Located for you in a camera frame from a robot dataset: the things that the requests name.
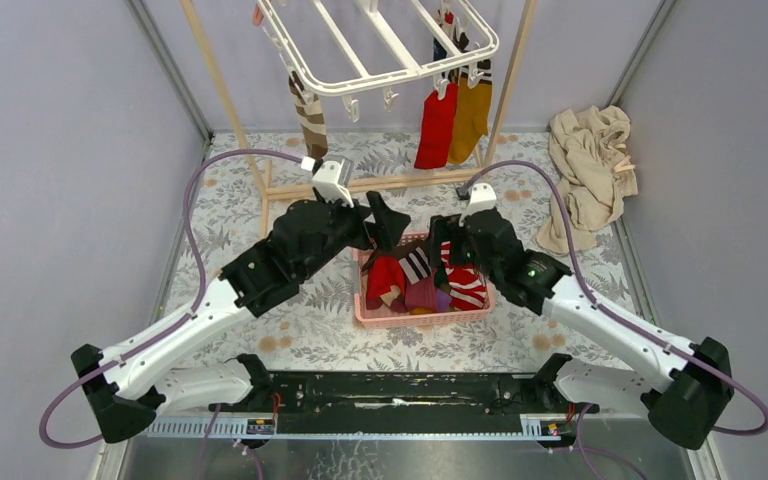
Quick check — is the red white striped sock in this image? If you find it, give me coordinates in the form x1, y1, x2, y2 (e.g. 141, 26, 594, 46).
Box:
440, 241, 488, 311

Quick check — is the red bear sock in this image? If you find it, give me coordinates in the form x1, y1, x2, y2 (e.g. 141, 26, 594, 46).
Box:
365, 256, 408, 313

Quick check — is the purple orange striped sock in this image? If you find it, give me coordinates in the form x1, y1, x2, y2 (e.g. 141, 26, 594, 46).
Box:
404, 276, 452, 313

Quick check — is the mustard brown cuffed sock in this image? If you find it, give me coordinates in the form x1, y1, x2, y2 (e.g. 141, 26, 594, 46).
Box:
448, 59, 493, 165

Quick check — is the brown striped sock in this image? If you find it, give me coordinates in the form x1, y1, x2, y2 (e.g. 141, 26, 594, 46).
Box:
288, 72, 329, 159

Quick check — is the navy bear sock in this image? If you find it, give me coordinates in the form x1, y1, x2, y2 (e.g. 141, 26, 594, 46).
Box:
431, 13, 457, 64

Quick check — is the dark argyle sock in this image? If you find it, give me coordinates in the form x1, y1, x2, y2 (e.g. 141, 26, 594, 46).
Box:
451, 30, 470, 56

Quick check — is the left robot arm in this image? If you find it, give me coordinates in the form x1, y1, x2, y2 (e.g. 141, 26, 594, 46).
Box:
71, 191, 411, 443

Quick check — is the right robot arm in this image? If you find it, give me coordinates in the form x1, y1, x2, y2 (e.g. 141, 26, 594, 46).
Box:
429, 208, 734, 450

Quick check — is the wooden hanger stand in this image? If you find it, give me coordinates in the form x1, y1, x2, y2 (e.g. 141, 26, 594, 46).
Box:
180, 0, 537, 220

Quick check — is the white plastic sock hanger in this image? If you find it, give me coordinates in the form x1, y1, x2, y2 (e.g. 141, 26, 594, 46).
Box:
257, 1, 486, 121

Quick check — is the floral table mat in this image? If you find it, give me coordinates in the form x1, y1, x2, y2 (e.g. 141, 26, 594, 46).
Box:
165, 132, 636, 372

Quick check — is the pink plastic basket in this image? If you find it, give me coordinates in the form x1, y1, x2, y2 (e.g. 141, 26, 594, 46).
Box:
353, 233, 495, 329

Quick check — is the beige crumpled cloth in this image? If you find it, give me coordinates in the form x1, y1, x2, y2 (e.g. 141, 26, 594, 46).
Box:
536, 106, 638, 255

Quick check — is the orange plastic clip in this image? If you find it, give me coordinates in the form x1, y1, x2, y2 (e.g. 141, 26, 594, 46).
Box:
252, 4, 264, 26

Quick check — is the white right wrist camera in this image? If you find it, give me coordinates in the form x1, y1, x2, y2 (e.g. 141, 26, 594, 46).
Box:
456, 182, 497, 226

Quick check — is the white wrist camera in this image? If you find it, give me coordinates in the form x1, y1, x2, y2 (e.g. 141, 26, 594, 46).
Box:
300, 156, 354, 208
456, 182, 497, 226

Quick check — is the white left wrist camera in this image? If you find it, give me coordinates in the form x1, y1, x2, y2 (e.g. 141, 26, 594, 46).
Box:
300, 156, 354, 208

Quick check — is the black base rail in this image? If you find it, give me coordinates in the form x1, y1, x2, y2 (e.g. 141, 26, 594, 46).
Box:
209, 371, 583, 435

